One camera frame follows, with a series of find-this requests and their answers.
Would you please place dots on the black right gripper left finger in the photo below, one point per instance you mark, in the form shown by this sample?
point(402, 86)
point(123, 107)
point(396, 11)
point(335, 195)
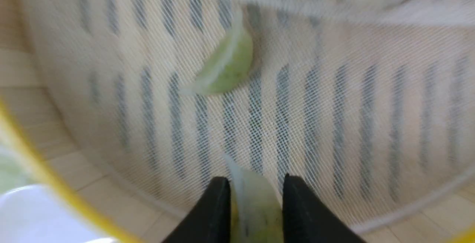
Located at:
point(209, 221)

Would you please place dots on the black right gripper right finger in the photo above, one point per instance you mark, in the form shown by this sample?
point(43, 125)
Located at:
point(306, 219)

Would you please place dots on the white square plate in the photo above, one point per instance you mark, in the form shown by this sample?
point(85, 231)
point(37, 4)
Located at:
point(32, 214)

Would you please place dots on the white mesh steamer liner cloth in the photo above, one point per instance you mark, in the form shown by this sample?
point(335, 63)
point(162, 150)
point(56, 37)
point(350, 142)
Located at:
point(315, 105)

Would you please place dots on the green dumpling steamer front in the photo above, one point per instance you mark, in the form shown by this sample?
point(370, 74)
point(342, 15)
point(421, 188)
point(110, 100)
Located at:
point(228, 65)

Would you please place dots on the yellow rimmed bamboo steamer basket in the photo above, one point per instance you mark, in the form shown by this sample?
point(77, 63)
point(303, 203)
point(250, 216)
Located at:
point(55, 168)

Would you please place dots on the green checked tablecloth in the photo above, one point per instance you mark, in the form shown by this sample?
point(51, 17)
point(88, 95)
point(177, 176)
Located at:
point(12, 174)

